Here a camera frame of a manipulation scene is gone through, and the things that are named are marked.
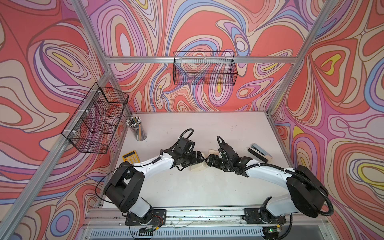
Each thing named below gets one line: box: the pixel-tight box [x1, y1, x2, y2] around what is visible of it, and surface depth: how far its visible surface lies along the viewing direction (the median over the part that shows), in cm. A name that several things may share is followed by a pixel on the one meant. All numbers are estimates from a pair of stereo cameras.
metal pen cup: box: [126, 115, 148, 142], surface depth 95 cm
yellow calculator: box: [122, 150, 141, 164], surface depth 96 cm
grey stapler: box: [247, 143, 273, 163], surface depth 95 cm
